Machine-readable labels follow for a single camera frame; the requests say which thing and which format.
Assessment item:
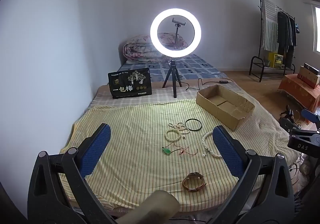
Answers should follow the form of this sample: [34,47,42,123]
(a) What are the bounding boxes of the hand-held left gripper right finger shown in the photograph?
[212,125,297,224]

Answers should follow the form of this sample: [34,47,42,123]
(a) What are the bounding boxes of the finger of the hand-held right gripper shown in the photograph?
[301,108,320,125]

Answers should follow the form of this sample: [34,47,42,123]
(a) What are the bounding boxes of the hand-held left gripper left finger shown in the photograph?
[27,123,118,224]

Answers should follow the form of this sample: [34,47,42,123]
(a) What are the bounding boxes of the cardboard box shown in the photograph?
[196,85,256,132]

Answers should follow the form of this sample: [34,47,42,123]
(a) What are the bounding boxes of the brown leather watch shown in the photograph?
[182,172,207,192]

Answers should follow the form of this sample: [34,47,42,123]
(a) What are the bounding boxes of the dark green bangle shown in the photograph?
[185,118,203,131]

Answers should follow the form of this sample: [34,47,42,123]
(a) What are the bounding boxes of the cream bead necklace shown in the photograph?
[168,122,187,131]

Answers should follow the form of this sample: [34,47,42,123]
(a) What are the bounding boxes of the green pendant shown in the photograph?
[162,145,198,157]

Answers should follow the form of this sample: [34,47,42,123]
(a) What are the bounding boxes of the cream bead bracelet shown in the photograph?
[165,129,183,143]

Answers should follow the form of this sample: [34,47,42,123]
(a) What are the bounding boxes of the small black floor stand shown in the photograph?
[279,105,301,135]

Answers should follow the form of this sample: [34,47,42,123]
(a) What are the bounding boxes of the orange cloth covered table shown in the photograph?
[278,74,320,116]

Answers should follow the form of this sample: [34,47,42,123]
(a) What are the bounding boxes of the stacked brown boxes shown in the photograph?
[297,63,320,89]

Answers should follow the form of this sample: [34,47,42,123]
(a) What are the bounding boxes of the yellow striped cloth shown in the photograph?
[59,99,300,212]

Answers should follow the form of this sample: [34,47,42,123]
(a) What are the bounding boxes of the yellow box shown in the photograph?
[268,52,284,68]

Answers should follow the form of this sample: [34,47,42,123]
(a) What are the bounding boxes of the black printed snack bag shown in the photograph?
[108,68,153,99]

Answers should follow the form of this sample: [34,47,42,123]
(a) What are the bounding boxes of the beige checked bed sheet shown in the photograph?
[88,80,253,114]

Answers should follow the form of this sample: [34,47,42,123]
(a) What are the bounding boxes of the beige cylinder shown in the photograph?
[117,190,180,224]

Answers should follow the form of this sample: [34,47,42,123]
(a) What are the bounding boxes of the dark hanging clothes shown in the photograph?
[277,11,297,67]

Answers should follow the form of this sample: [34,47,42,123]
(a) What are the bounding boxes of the window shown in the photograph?
[311,5,320,53]

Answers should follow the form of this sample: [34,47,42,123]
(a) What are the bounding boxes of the blue patterned bed sheet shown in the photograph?
[119,54,226,82]

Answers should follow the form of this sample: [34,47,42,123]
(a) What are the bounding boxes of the black metal clothes rack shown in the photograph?
[248,0,298,82]

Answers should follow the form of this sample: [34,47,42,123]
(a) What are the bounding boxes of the black tripod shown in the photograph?
[162,59,189,98]

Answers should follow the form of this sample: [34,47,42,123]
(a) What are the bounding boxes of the striped hanging towel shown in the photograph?
[261,0,279,52]

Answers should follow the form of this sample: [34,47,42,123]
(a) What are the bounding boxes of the folded floral quilt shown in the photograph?
[122,33,188,65]

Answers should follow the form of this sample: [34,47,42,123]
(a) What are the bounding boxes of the black phone holder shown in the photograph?
[172,17,187,49]

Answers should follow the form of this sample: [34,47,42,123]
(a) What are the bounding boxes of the floor cables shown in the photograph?
[289,156,310,191]

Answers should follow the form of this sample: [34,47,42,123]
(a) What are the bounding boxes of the black ring light cable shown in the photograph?
[184,78,233,92]

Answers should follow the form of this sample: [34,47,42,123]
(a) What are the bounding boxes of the white ring light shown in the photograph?
[150,8,201,60]

